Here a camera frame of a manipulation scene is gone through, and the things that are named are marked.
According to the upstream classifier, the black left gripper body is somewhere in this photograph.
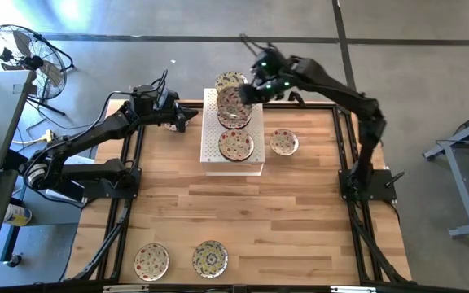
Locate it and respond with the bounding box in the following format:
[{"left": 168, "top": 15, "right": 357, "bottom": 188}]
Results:
[{"left": 159, "top": 90, "right": 189, "bottom": 133}]

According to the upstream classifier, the green bowl red floral interior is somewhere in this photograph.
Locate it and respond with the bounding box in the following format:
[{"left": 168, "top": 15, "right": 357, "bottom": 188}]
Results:
[
  {"left": 217, "top": 129, "right": 256, "bottom": 163},
  {"left": 269, "top": 128, "right": 300, "bottom": 157}
]

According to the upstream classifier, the patterned plate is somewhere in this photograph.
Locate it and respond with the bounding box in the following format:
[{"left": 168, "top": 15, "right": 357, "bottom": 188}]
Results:
[{"left": 217, "top": 85, "right": 254, "bottom": 121}]

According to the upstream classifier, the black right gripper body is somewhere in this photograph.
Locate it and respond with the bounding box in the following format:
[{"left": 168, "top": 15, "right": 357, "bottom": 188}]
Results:
[{"left": 252, "top": 46, "right": 296, "bottom": 101}]

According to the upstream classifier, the black aluminium rig frame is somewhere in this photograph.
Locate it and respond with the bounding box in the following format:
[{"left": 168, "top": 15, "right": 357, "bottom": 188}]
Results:
[{"left": 65, "top": 91, "right": 413, "bottom": 293}]

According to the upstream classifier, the black floor fan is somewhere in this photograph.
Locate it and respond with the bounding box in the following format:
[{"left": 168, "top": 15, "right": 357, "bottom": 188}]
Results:
[{"left": 0, "top": 24, "right": 75, "bottom": 117}]

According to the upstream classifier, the white perforated metal shelf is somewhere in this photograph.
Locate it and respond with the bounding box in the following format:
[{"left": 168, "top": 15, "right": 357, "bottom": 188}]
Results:
[{"left": 199, "top": 87, "right": 266, "bottom": 177}]

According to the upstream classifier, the white metal bracket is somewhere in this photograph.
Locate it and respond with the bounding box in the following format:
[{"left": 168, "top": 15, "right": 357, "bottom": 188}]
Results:
[
  {"left": 103, "top": 284, "right": 150, "bottom": 293},
  {"left": 330, "top": 286, "right": 377, "bottom": 293}
]

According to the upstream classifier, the white yellow spray can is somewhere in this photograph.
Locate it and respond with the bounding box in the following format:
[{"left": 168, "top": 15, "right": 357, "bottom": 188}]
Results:
[{"left": 4, "top": 203, "right": 33, "bottom": 227}]

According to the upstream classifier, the red dotted plate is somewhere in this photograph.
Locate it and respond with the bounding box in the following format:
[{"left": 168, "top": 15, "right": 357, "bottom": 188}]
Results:
[{"left": 133, "top": 243, "right": 170, "bottom": 282}]

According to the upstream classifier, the grey metal table frame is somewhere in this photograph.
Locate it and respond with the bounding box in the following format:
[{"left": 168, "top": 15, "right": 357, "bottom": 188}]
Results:
[{"left": 423, "top": 103, "right": 469, "bottom": 239}]

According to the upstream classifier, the yellow bowl blue floral interior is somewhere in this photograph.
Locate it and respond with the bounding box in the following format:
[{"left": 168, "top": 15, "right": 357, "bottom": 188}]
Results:
[
  {"left": 214, "top": 71, "right": 249, "bottom": 95},
  {"left": 191, "top": 239, "right": 230, "bottom": 279}
]

